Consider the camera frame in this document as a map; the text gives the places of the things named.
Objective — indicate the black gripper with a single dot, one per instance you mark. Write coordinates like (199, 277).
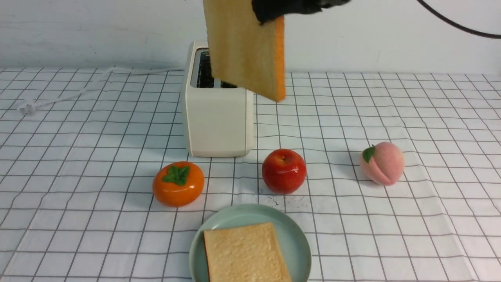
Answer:
(269, 10)

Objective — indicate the toast slice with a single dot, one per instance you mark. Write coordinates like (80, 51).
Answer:
(243, 52)
(244, 254)

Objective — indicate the white two-slot toaster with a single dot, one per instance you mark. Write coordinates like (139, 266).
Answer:
(218, 117)

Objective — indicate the red apple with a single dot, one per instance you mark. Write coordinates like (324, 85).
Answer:
(284, 171)

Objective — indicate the pink peach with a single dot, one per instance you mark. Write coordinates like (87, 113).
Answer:
(383, 163)

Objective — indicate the orange persimmon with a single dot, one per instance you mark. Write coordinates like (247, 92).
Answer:
(178, 184)

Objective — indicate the white checkered tablecloth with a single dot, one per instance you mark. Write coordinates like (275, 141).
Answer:
(76, 177)

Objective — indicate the light green plate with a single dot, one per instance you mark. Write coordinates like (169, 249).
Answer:
(292, 240)

